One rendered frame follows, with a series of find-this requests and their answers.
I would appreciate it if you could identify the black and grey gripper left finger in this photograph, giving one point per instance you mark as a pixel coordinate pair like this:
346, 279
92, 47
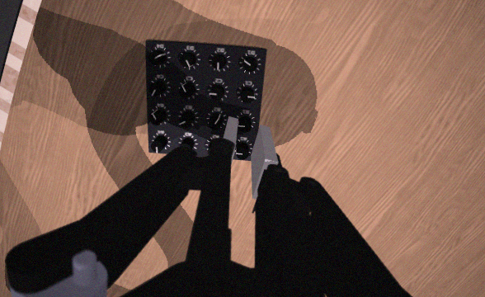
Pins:
75, 260

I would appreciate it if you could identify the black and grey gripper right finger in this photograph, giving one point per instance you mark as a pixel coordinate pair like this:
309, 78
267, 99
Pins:
347, 264

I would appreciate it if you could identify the black knob box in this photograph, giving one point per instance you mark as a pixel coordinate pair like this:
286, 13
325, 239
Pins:
234, 73

